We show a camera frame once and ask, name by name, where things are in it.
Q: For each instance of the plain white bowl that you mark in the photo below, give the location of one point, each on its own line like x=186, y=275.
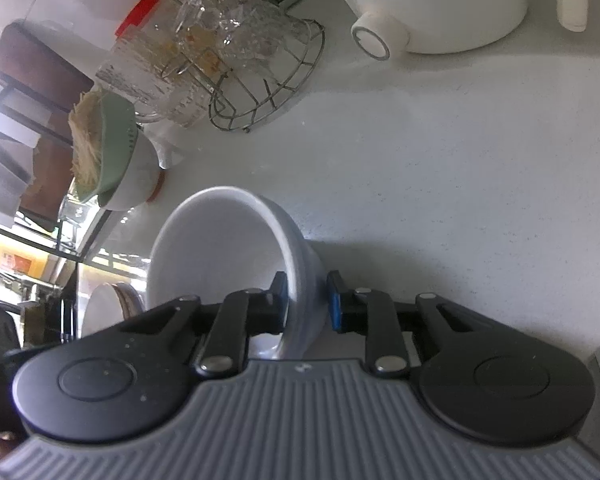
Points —
x=215, y=245

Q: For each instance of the black metal rack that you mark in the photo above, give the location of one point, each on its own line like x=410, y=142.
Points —
x=30, y=95

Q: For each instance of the ribbed glass pitcher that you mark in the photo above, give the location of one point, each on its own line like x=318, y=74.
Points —
x=145, y=85

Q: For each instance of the red lid container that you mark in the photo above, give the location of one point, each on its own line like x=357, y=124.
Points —
x=137, y=12

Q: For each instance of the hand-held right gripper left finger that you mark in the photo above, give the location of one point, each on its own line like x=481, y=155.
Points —
x=280, y=296

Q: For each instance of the dry noodles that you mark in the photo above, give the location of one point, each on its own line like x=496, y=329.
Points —
x=87, y=135

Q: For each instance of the ribbed glass cup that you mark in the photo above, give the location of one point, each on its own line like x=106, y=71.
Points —
x=195, y=10
x=260, y=35

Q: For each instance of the white bowl with orange base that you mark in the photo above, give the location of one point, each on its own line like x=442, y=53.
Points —
x=140, y=170

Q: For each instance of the yellow label bottle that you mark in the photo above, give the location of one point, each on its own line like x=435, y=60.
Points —
x=15, y=260

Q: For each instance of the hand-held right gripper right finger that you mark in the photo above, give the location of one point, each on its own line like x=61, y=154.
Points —
x=334, y=305

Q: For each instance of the white bowl with brown rim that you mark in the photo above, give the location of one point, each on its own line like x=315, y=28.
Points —
x=105, y=310

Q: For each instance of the green colander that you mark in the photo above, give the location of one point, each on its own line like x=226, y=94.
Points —
x=117, y=135

